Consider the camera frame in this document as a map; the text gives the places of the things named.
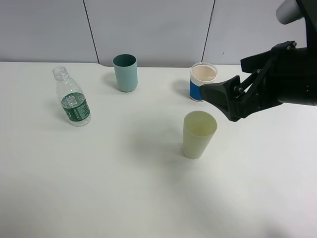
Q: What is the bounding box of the clear plastic bottle green label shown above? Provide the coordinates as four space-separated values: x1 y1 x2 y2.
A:
53 66 91 127

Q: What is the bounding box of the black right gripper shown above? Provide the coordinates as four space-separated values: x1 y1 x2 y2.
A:
200 41 317 122

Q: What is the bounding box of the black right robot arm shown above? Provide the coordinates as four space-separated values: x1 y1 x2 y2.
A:
199 0 317 122

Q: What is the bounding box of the clear cup blue sleeve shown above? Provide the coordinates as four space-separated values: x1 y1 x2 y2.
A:
189 62 217 102

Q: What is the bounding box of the pale green plastic cup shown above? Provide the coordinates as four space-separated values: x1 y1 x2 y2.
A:
182 111 217 159

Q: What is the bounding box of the teal plastic cup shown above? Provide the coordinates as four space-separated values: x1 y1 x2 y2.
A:
113 54 138 92

